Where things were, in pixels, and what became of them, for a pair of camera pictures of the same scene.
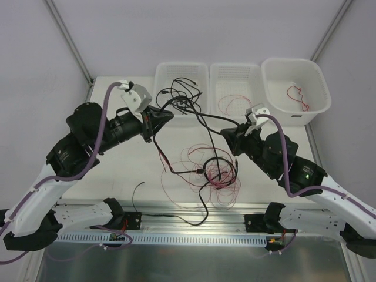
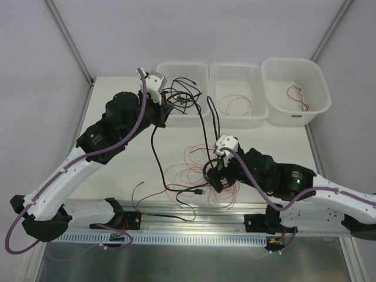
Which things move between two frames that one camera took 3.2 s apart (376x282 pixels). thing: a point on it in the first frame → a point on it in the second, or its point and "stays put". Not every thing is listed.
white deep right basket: [296, 90] stays put
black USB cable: [196, 111] → [207, 140]
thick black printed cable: [201, 191] → [200, 191]
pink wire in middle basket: [224, 96] stays put
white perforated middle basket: [234, 87] stays put
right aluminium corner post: [330, 30] stays put
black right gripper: [239, 141] → [215, 180]
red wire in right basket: [298, 101] stays put
